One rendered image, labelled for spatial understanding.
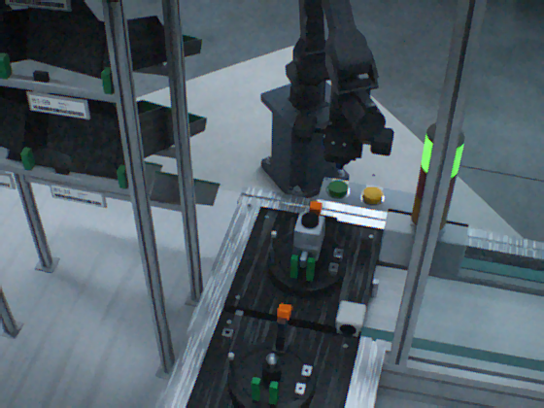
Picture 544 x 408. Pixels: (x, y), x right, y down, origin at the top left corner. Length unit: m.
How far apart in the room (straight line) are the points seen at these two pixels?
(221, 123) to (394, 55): 1.92
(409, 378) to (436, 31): 2.78
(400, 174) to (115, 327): 0.72
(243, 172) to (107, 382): 0.60
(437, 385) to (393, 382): 0.08
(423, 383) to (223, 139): 0.79
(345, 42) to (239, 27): 2.53
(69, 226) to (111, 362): 0.36
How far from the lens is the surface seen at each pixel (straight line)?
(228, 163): 1.76
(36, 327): 1.51
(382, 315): 1.42
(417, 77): 3.57
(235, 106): 1.92
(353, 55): 1.33
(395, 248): 1.13
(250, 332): 1.31
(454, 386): 1.34
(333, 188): 1.54
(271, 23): 3.87
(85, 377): 1.43
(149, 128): 1.15
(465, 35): 0.87
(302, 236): 1.31
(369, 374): 1.29
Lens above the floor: 2.04
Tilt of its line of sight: 45 degrees down
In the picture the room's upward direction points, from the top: 1 degrees clockwise
